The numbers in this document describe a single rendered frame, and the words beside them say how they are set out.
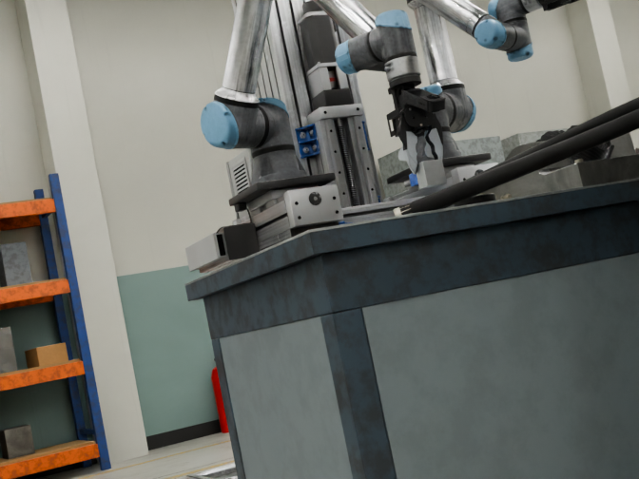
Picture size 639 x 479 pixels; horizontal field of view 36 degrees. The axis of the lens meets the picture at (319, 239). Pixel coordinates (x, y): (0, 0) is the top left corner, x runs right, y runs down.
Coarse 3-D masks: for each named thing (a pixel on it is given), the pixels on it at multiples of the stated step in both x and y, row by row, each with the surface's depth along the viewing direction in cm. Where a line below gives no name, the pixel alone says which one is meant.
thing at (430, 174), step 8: (440, 160) 210; (424, 168) 208; (432, 168) 209; (440, 168) 209; (416, 176) 211; (424, 176) 208; (432, 176) 208; (440, 176) 209; (408, 184) 219; (416, 184) 213; (424, 184) 208; (432, 184) 208; (440, 184) 210
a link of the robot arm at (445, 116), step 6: (426, 90) 275; (432, 90) 276; (438, 90) 277; (444, 96) 281; (450, 96) 283; (450, 102) 281; (450, 108) 280; (438, 114) 275; (444, 114) 277; (450, 114) 280; (438, 120) 275; (444, 120) 276; (450, 120) 281
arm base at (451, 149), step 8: (448, 128) 277; (416, 136) 276; (448, 136) 276; (416, 144) 276; (424, 144) 274; (448, 144) 274; (456, 144) 278; (424, 152) 274; (448, 152) 272; (456, 152) 274; (424, 160) 273
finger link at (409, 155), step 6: (408, 132) 210; (408, 138) 210; (414, 138) 210; (402, 144) 213; (408, 144) 209; (414, 144) 210; (402, 150) 213; (408, 150) 209; (414, 150) 210; (402, 156) 212; (408, 156) 209; (414, 156) 209; (408, 162) 210; (414, 162) 209; (414, 168) 210
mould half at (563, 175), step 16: (528, 144) 194; (624, 144) 203; (608, 160) 185; (624, 160) 186; (528, 176) 196; (544, 176) 191; (560, 176) 187; (576, 176) 183; (592, 176) 183; (608, 176) 184; (624, 176) 186; (496, 192) 206; (512, 192) 202; (528, 192) 197; (544, 192) 192
